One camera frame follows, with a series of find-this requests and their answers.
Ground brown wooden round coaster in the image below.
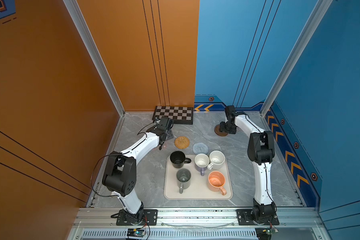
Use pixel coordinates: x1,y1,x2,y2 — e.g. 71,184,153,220
214,124,228,137

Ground woven rattan round coaster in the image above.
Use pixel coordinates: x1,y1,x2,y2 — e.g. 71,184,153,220
174,136,190,149

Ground blue woven round coaster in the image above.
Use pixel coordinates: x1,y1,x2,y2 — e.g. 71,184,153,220
192,143,209,155

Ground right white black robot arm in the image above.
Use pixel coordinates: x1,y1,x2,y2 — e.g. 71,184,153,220
215,106,280,227

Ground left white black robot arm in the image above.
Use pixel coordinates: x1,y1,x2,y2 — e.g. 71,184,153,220
102,117,174,225

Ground black white chessboard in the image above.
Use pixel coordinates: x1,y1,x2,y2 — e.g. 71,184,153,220
152,106,194,125

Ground black mug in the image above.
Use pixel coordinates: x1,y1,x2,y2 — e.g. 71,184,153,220
170,151,192,169

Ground cream white mug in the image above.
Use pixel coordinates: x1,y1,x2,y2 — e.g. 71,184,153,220
207,151,226,170

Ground grey green mug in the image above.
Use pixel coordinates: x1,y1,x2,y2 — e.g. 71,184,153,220
176,169,192,194

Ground beige rectangular serving tray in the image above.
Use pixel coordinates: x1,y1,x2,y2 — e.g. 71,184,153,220
164,157,233,200

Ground orange peach mug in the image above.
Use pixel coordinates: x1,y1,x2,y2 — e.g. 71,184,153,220
208,171,227,196

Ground left green circuit board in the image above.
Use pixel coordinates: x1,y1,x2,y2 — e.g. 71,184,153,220
126,228,147,239

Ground green circuit board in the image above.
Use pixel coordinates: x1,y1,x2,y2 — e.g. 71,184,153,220
126,228,147,239
263,228,278,236

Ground right green circuit board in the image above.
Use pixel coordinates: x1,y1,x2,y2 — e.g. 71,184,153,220
263,228,278,236

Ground white mug purple handle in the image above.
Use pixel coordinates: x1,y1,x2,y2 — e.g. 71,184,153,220
194,154,210,176

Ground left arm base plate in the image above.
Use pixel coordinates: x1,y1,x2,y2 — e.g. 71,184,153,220
116,209,158,226

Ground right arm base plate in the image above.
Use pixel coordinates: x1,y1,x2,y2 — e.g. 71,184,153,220
236,209,280,226

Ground aluminium front frame rail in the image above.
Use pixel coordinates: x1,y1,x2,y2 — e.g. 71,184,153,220
68,207,331,240

